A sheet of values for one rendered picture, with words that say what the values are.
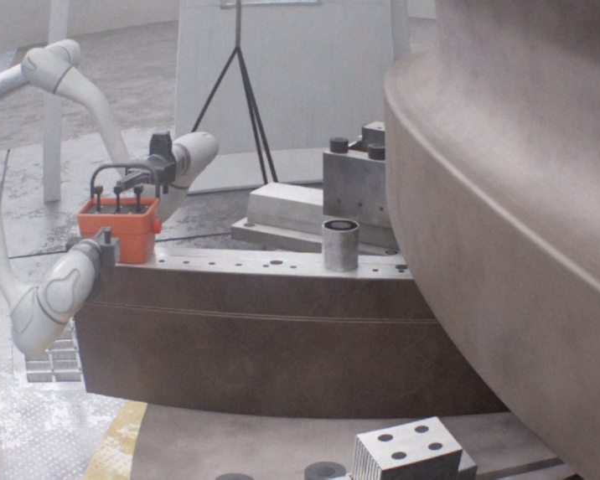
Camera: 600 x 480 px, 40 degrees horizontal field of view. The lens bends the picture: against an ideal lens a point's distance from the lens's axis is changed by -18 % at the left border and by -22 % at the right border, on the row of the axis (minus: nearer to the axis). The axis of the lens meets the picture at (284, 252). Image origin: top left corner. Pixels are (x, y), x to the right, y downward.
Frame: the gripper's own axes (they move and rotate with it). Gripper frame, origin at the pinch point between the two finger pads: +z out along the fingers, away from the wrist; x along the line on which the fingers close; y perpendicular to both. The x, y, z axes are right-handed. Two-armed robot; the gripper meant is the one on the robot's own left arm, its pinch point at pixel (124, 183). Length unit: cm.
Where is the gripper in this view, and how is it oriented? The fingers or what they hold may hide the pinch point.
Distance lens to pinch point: 228.7
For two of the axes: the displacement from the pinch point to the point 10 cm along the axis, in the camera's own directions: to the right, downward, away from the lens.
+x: -8.8, -1.7, 4.5
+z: -4.8, 3.1, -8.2
